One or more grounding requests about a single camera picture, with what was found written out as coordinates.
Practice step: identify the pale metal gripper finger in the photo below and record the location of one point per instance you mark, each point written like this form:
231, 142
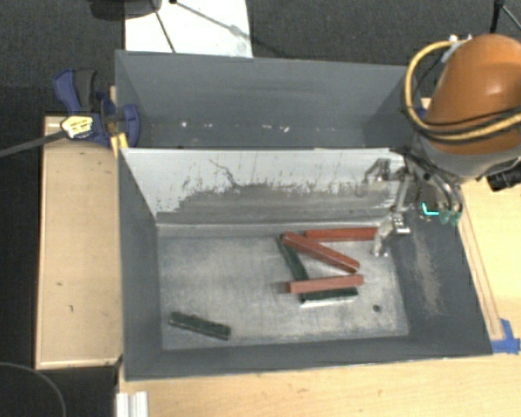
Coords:
399, 226
380, 172

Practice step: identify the red-brown flat block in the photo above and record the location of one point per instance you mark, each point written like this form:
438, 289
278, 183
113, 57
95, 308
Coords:
343, 233
325, 283
321, 251

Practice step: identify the dark green flat block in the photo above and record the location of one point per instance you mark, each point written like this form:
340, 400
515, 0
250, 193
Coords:
330, 295
199, 326
293, 261

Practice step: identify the grey metal bin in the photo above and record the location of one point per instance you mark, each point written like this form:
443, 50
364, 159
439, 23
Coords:
243, 276

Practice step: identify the pale wood board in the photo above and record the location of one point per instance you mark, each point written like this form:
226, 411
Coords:
80, 254

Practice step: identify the black cylinder on white bracket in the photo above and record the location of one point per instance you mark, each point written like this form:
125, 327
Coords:
505, 177

